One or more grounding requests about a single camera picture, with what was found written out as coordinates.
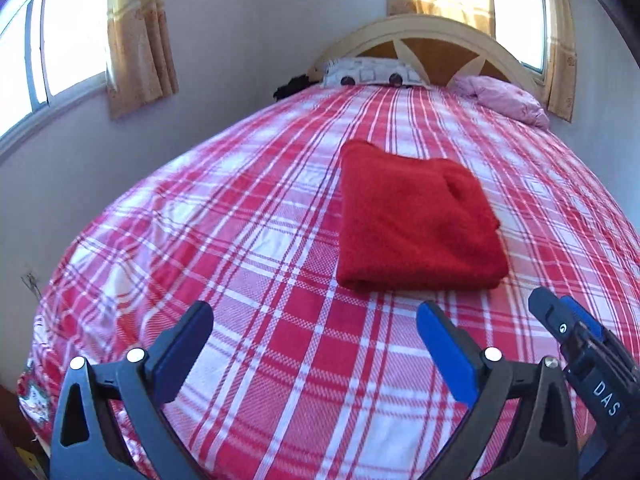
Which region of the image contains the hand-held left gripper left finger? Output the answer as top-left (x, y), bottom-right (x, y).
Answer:
top-left (50, 301), bottom-right (216, 480)

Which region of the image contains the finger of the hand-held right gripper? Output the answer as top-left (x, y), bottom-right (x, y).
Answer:
top-left (560, 295), bottom-right (621, 356)
top-left (528, 287), bottom-right (583, 361)

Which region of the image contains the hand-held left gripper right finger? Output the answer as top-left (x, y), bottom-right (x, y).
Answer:
top-left (416, 301), bottom-right (581, 480)

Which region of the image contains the red knitted sweater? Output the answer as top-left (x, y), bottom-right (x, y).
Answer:
top-left (336, 139), bottom-right (511, 293)

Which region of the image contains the bed with red plaid sheet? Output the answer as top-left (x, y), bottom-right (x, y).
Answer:
top-left (17, 82), bottom-right (640, 480)

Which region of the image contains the pink pillow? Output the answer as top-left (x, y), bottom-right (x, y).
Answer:
top-left (452, 75), bottom-right (551, 130)

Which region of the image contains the dark cloth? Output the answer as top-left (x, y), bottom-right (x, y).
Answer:
top-left (272, 75), bottom-right (323, 103)

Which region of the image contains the white patterned pillow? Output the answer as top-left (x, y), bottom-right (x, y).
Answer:
top-left (320, 57), bottom-right (431, 90)

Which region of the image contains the side window yellow curtain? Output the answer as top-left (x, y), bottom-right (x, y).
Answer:
top-left (106, 0), bottom-right (180, 121)

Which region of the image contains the window behind headboard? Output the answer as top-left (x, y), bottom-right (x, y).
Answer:
top-left (489, 0), bottom-right (547, 75)

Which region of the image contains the cream and wood headboard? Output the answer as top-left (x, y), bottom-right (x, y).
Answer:
top-left (307, 15), bottom-right (543, 96)

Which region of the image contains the wall outlet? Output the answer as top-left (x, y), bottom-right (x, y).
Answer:
top-left (20, 270), bottom-right (43, 301)

